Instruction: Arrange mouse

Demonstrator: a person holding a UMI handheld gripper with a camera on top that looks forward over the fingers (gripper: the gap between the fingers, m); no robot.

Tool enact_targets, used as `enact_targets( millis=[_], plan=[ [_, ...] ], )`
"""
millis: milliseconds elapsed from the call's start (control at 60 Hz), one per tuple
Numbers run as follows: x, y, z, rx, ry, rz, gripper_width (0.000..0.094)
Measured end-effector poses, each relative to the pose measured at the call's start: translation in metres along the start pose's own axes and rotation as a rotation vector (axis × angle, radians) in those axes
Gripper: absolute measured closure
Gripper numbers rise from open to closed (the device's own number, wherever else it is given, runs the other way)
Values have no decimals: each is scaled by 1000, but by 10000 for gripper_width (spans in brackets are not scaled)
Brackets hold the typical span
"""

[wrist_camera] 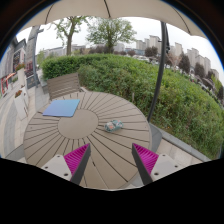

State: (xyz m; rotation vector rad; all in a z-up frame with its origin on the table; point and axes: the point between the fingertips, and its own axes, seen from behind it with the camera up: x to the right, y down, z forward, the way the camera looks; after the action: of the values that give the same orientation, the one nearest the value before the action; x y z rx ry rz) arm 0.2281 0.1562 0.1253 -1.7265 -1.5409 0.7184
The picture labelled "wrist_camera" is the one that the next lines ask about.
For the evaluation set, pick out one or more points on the beige patio umbrella canopy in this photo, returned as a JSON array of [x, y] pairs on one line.
[[133, 8]]

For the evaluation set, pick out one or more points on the transparent teal computer mouse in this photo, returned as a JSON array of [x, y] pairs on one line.
[[113, 126]]

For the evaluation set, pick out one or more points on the round leafy green tree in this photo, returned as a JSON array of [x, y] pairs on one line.
[[110, 31]]

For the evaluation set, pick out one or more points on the slatted brown patio chair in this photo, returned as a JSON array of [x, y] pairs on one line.
[[63, 85]]

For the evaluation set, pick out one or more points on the white flower planter box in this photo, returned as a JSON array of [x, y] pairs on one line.
[[21, 75], [20, 106]]

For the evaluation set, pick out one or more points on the thin sparse-leaved tree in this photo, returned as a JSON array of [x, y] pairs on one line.
[[69, 43]]

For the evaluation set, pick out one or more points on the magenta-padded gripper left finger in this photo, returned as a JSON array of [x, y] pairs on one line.
[[76, 158]]

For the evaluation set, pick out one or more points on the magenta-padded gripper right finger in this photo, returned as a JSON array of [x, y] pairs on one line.
[[146, 159]]

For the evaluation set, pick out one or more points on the blue mouse pad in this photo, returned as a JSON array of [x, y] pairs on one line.
[[61, 108]]

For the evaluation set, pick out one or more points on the tall grey sign pillar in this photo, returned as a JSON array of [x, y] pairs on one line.
[[30, 50]]

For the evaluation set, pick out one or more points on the dark curved umbrella pole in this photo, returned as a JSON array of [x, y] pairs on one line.
[[161, 66]]

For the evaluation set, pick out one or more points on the green trimmed hedge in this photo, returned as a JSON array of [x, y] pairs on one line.
[[186, 100]]

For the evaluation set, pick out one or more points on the distant apartment buildings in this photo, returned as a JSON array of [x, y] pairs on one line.
[[196, 56]]

